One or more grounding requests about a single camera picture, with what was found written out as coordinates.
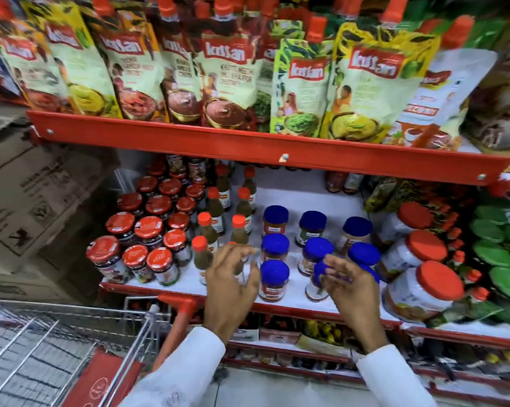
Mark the large white jar orange lid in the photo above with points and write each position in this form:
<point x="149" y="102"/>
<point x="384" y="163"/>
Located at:
<point x="439" y="281"/>
<point x="414" y="216"/>
<point x="426" y="245"/>

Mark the person's left hand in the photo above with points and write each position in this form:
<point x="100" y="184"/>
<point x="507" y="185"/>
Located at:
<point x="227" y="292"/>

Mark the printed brown cardboard box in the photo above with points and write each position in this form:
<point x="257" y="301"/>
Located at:
<point x="30" y="194"/>

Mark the person's right hand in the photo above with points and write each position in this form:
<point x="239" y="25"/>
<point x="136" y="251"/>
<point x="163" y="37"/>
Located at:
<point x="356" y="305"/>

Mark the group of red lid jars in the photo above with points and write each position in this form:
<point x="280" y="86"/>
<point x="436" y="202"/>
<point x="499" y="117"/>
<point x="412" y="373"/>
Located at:
<point x="149" y="226"/>

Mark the group of blue lid jars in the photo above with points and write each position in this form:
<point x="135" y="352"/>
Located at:
<point x="275" y="245"/>

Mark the person's left forearm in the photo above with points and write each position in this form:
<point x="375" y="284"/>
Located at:
<point x="174" y="377"/>

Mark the green patterned packets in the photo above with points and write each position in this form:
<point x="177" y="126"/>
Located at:
<point x="390" y="194"/>

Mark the red metal shelf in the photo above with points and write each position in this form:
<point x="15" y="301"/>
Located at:
<point x="238" y="144"/>

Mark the tall dark pickle jar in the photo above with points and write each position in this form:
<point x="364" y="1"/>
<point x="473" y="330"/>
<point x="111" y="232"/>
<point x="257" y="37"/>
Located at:
<point x="197" y="170"/>
<point x="176" y="165"/>

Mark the row of sauce bottles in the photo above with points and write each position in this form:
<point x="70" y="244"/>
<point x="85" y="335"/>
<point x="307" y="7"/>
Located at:
<point x="216" y="211"/>

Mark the row of spouted chutney pouches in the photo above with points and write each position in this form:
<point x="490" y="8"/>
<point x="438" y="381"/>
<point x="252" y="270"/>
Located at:
<point x="229" y="67"/>

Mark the row of slim dark bottles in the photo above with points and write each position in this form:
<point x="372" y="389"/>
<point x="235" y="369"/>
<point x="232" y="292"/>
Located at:
<point x="454" y="245"/>

